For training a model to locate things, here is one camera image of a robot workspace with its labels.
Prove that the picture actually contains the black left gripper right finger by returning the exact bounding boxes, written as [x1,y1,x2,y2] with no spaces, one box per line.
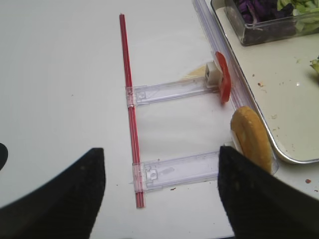
[217,146,319,239]

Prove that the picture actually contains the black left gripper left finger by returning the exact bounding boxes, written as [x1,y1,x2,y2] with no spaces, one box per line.
[0,148,106,239]

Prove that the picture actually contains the upright tomato slice left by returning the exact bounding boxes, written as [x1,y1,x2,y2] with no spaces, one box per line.
[215,51,231,104]

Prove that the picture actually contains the green lettuce pile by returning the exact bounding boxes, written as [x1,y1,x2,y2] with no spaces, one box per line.
[277,0,319,35]

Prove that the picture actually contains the white pusher block bun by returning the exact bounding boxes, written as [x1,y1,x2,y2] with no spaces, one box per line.
[224,130,243,154]

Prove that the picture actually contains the upright bottom bun left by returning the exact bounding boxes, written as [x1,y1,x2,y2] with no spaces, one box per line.
[230,106,273,173]

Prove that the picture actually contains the left red rod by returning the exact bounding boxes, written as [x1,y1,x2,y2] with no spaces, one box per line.
[119,13,147,209]

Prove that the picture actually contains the left lower clear track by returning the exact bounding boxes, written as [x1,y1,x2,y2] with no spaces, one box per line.
[132,151,219,193]

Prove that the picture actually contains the clear track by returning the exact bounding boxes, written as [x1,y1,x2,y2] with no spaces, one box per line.
[126,77,219,107]
[132,151,219,193]

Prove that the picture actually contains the white metal serving tray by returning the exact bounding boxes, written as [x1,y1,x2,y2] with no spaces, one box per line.
[210,0,319,164]

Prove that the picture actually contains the left upper clear track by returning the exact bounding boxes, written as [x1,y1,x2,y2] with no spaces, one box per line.
[126,77,219,107]

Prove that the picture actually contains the white pusher block left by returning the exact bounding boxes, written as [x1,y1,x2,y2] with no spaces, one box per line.
[205,61,223,88]

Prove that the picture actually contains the clear plastic salad container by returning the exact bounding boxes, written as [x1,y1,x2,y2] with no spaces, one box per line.
[224,0,319,46]

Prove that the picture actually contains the purple cabbage pile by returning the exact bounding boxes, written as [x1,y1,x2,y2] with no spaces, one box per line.
[234,0,296,45]

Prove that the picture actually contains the left clear divider rail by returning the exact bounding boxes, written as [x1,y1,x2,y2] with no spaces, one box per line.
[192,0,280,175]

